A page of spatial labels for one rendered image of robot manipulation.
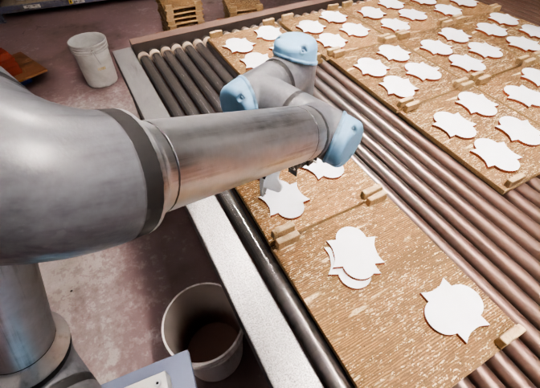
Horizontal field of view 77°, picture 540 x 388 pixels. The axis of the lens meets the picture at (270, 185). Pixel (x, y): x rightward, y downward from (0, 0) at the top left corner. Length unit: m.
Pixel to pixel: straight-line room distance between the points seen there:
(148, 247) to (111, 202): 1.81
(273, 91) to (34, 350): 0.46
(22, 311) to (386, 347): 0.60
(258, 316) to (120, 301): 1.23
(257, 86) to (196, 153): 0.28
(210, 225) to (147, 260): 1.12
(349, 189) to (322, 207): 0.10
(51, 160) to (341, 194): 0.79
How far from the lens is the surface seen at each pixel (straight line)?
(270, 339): 0.75
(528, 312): 0.94
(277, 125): 0.36
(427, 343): 0.78
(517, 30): 2.07
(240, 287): 0.79
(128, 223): 0.23
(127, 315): 1.87
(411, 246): 0.88
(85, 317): 1.95
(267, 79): 0.53
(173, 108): 1.27
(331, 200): 0.91
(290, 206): 0.87
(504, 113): 1.41
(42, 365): 0.56
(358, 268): 0.78
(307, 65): 0.59
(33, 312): 0.49
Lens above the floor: 1.63
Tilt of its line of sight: 48 degrees down
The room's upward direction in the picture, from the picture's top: straight up
